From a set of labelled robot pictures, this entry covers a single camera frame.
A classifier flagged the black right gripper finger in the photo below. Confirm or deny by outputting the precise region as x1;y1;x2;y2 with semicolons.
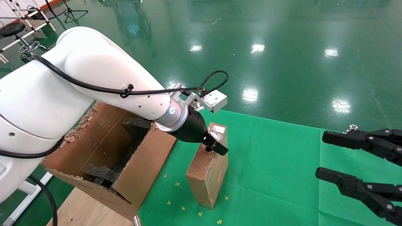
315;167;402;226
322;128;402;167

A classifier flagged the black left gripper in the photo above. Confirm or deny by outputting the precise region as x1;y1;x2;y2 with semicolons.
168;107;229;156

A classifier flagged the small taped cardboard box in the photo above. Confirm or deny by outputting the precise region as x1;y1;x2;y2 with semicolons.
185;122;229;210

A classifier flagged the large open torn carton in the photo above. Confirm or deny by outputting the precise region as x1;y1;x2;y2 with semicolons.
41;100;178;222

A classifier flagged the green table cloth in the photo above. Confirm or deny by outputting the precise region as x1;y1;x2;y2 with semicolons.
137;108;402;226

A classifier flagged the black tripod stand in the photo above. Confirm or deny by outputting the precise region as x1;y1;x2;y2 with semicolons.
63;0;89;25

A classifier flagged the white pipe rack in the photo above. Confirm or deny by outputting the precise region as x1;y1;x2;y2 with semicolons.
0;0;57;63

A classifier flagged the black swivel stool chrome base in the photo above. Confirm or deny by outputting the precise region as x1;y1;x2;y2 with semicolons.
0;21;50;62

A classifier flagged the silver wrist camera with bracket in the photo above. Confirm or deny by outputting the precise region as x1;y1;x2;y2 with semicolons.
171;89;227;114

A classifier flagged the white pipe table frame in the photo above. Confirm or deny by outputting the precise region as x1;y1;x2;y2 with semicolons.
2;172;54;226

